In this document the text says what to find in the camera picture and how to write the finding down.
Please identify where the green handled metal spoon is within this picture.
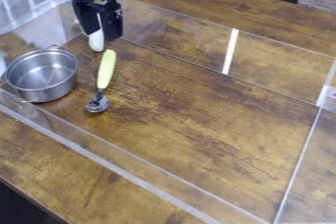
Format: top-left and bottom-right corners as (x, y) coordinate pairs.
(86, 49), (118, 113)

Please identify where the white plush toy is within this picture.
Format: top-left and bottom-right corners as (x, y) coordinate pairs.
(82, 14), (106, 52)

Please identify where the small steel pot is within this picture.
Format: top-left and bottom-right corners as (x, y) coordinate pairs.
(3, 47), (79, 103)

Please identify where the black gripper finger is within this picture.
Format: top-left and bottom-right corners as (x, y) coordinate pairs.
(101, 2), (125, 40)
(73, 2), (102, 35)

